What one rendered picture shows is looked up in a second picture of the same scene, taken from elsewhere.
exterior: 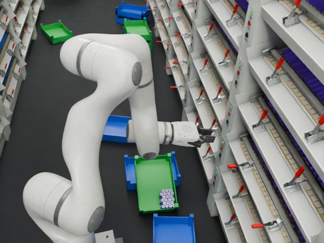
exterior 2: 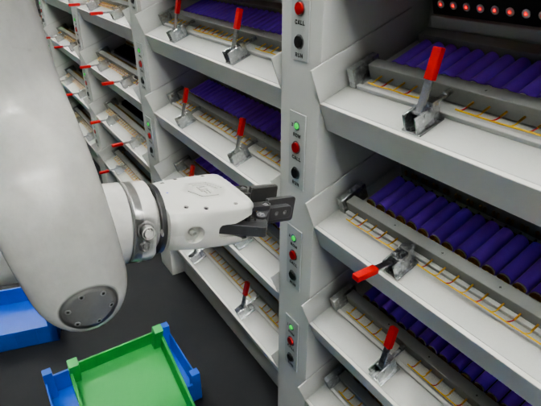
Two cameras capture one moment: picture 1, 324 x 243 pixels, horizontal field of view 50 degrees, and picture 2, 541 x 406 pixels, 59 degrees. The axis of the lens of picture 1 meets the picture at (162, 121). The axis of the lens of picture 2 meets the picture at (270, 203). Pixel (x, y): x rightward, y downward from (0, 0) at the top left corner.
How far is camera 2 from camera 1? 80 cm
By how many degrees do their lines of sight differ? 21
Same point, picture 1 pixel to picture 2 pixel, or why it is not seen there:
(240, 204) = (399, 383)
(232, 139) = (320, 214)
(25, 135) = not seen: outside the picture
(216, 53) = (207, 48)
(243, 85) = (325, 31)
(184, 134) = (204, 204)
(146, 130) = (39, 184)
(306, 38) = not seen: outside the picture
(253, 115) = (380, 105)
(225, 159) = (313, 280)
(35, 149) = not seen: outside the picture
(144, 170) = (105, 391)
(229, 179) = (336, 329)
